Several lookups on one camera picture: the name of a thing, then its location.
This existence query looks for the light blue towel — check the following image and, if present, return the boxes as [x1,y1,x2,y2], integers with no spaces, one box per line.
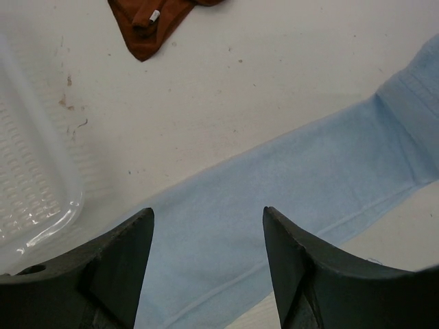
[135,37,438,328]

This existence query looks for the white perforated plastic basket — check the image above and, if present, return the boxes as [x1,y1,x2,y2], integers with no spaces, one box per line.
[1,36,86,274]

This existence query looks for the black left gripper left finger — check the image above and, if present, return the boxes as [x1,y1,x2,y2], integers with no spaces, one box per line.
[1,208,154,328]

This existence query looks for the brown rust towel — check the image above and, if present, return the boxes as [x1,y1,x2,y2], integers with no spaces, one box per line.
[108,0,222,62]

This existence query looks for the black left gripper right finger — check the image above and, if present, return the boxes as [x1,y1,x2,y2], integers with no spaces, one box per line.
[263,207,438,328]

